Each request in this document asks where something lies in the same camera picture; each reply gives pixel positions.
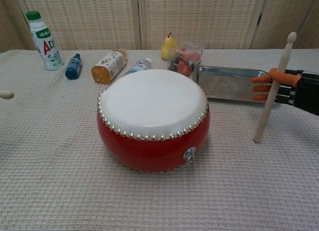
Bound clear water bottle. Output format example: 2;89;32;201
124;57;153;76

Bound small blue bottle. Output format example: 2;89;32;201
65;53;82;80

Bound beige woven tablecloth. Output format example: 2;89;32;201
0;48;319;231

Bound white bottle green cap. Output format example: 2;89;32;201
25;11;64;71

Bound clear box red items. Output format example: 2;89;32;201
167;40;205;78

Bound red and white drum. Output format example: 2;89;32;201
96;69;211;173

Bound rectangular metal tray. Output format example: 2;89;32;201
193;65;272;102

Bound amber tea bottle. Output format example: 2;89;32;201
91;48;128;85

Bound yellow toy pear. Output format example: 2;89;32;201
160;32;179;61

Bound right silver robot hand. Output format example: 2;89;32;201
251;68;319;109

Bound bamboo folding screen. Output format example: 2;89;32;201
0;0;319;53

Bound wooden drumstick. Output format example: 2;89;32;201
0;90;15;100
253;31;297;144

